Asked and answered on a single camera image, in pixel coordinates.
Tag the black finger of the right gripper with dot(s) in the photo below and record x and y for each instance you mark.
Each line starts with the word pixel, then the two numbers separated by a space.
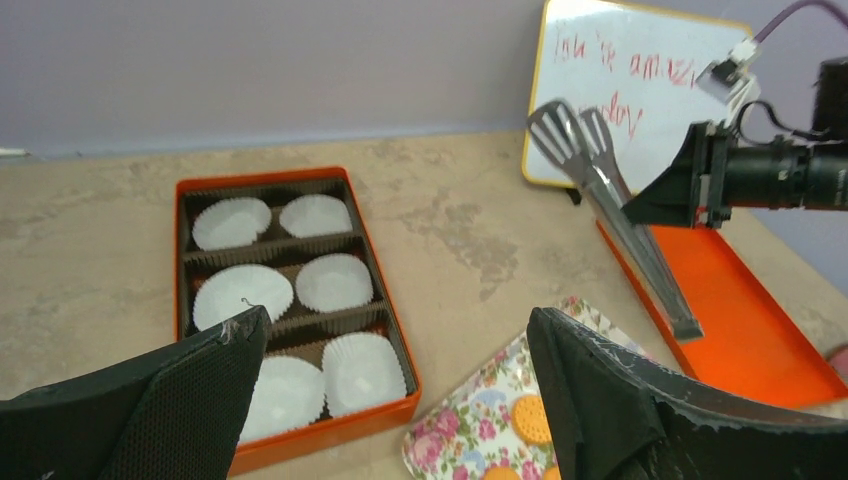
pixel 667 200

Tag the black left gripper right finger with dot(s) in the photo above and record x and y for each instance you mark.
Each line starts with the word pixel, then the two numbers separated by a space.
pixel 615 414

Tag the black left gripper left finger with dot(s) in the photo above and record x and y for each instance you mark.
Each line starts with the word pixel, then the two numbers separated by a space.
pixel 172 413

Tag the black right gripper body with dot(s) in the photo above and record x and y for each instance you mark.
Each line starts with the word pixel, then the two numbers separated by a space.
pixel 798 168

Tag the metal serving tongs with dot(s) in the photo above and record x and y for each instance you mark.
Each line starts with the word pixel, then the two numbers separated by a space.
pixel 581 146

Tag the round orange cookie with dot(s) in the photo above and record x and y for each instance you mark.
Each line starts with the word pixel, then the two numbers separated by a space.
pixel 529 420

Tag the white paper cup front left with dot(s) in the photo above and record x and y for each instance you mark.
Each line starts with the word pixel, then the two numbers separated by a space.
pixel 289 394

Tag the white paper cup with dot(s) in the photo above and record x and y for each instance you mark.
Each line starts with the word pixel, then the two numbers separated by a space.
pixel 235 289
pixel 231 223
pixel 289 394
pixel 315 215
pixel 361 371
pixel 333 283

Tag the floral serving tray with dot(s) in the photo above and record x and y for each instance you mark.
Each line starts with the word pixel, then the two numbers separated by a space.
pixel 470 430

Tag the orange cookie lower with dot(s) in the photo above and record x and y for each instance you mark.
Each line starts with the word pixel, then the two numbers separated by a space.
pixel 500 473

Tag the white dry-erase board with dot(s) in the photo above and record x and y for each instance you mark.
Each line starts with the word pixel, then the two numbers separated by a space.
pixel 638 66

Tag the white paper cup middle left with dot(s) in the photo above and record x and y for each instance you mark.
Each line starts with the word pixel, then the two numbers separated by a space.
pixel 235 289

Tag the orange box lid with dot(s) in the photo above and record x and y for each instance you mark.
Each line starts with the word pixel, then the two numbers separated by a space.
pixel 751 346

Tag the white paper cup front right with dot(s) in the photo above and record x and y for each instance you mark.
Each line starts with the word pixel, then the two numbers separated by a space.
pixel 361 371

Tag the white paper cup back left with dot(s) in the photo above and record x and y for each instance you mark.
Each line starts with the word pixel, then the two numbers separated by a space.
pixel 231 223

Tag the white paper cup middle right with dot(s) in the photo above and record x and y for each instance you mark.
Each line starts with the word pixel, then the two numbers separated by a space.
pixel 333 283

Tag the orange cookie box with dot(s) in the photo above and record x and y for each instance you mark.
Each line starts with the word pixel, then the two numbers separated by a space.
pixel 300 331

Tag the white paper cup back right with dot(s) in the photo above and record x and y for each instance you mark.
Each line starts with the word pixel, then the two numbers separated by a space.
pixel 315 215

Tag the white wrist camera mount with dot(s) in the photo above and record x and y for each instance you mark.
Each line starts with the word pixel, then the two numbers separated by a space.
pixel 729 81

